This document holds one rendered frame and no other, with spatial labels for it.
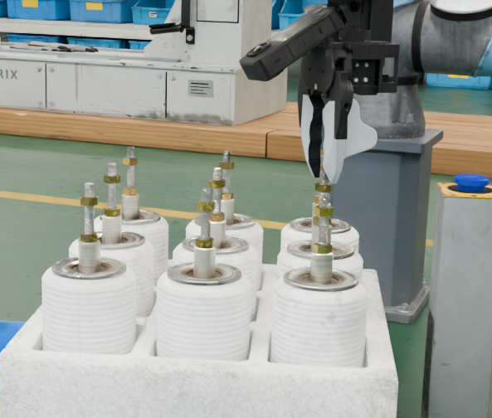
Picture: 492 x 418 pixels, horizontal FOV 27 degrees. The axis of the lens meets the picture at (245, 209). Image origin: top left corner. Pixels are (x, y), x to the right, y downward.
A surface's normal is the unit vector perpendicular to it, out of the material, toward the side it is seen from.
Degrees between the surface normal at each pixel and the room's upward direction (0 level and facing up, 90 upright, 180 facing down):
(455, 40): 115
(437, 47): 100
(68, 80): 90
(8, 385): 90
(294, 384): 90
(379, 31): 90
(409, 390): 0
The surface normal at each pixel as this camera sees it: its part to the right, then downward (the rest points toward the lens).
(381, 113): -0.08, -0.09
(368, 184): -0.34, 0.19
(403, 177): 0.42, 0.21
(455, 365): -0.07, 0.22
